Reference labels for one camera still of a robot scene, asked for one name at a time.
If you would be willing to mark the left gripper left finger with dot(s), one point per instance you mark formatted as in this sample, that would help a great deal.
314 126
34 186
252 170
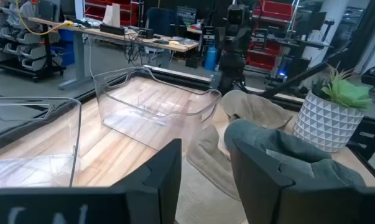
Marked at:
162 193

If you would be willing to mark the blue bottle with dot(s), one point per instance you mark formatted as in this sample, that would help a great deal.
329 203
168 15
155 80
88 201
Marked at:
211 59

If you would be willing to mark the dark blue chair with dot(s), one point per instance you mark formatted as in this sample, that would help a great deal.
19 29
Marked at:
160 21

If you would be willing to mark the blue plastic bin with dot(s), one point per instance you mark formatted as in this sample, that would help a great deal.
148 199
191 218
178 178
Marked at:
66 35

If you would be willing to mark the black power strip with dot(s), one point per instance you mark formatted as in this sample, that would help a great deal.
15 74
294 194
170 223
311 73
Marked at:
112 30

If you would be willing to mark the wooden desk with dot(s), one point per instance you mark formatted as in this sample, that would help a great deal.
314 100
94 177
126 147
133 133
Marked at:
162 44

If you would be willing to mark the grey storage bin rack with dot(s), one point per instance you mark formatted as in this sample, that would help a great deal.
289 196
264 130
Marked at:
31 53

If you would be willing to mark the black floor box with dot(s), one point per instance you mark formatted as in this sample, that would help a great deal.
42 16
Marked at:
192 62

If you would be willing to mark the white paper bag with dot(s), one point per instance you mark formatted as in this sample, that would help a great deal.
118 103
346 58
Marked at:
112 15

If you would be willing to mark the dark grey fabric hat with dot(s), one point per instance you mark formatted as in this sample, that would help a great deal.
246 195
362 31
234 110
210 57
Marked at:
299 155

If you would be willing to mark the black diagonal frame strut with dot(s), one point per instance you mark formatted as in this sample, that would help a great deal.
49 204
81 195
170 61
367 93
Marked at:
302 74

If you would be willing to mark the green plant in white pot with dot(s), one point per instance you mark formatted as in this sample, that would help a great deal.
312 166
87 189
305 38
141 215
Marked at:
325 124

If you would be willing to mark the red bin shelf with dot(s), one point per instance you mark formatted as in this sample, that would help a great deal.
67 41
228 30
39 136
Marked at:
95 12
274 11

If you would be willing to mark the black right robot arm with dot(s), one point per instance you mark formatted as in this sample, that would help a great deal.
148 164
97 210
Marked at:
234 59

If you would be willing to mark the beige fabric bucket hat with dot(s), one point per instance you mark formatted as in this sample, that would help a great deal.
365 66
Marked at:
255 107

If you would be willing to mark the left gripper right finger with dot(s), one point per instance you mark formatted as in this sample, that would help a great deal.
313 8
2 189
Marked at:
258 193

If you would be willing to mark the clear plastic bin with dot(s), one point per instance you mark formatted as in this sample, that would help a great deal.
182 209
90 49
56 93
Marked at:
35 174
150 130

